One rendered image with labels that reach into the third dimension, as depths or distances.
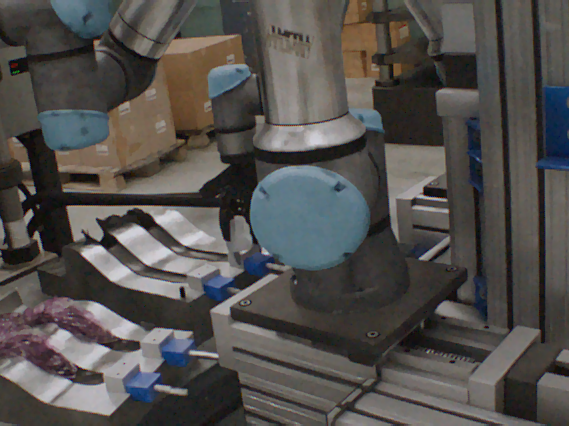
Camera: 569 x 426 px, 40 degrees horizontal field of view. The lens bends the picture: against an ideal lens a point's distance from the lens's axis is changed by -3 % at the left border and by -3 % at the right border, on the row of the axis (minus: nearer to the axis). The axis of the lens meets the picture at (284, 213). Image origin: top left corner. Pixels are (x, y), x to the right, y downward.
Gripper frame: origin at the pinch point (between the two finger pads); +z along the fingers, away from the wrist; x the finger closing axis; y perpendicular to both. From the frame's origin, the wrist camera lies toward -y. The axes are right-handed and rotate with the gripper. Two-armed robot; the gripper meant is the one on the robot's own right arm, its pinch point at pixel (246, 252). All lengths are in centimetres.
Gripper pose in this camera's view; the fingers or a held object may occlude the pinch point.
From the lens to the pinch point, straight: 151.7
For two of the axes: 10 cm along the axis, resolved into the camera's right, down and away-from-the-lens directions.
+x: 6.4, -3.3, 7.0
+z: 1.2, 9.4, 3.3
